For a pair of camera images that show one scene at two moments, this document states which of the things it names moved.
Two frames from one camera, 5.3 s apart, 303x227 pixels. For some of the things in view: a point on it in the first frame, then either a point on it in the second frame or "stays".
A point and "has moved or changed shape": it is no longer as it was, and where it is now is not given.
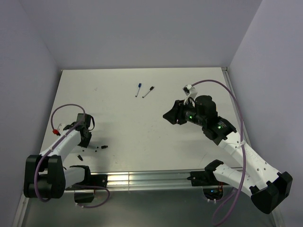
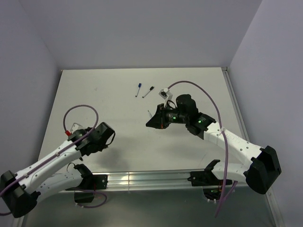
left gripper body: (85, 141) → (101, 146)
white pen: (92, 147) has moved or changed shape
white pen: (138, 92) stays
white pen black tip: (146, 94) stays
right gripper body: (187, 112) → (167, 116)
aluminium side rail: (236, 104) stays
